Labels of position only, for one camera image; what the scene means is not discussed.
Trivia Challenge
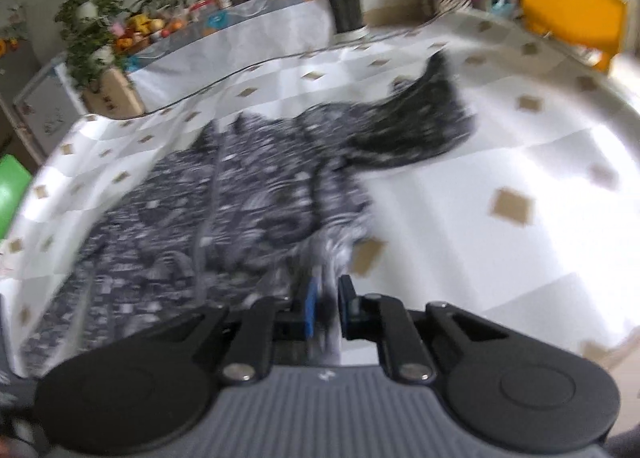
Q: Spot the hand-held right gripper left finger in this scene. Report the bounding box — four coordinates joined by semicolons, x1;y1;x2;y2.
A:
132;278;319;385

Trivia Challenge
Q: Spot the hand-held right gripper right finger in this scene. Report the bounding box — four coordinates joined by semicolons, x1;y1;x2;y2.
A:
337;275;512;385

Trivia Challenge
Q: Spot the grey patterned fleece jacket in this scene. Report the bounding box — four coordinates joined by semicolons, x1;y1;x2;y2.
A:
20;50;477;379

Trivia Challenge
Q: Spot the grey white checkered tablecloth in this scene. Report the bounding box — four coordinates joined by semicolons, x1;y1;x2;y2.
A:
0;10;640;379

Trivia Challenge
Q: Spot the cloth covered side table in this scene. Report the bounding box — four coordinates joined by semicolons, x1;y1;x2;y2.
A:
125;0;336;111

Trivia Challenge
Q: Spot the tan cardboard box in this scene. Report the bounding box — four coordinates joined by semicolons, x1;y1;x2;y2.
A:
82;70;144;119

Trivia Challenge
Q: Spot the dark striped floor vase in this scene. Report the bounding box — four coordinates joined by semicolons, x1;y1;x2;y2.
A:
325;0;370;36

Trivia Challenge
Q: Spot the green plastic chair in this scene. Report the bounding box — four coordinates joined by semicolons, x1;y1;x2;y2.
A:
0;154;33;239

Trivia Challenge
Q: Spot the pile of fruit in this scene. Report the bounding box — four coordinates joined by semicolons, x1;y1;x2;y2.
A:
115;12;188;51

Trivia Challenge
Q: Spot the white chest freezer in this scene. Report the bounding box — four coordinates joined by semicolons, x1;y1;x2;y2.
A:
12;60;88;163

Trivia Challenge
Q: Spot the trailing green potted plant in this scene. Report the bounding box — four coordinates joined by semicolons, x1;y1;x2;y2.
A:
54;0;127;88

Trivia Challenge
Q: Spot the yellow plastic chair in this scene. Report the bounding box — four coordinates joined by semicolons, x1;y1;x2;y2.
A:
520;0;628;74

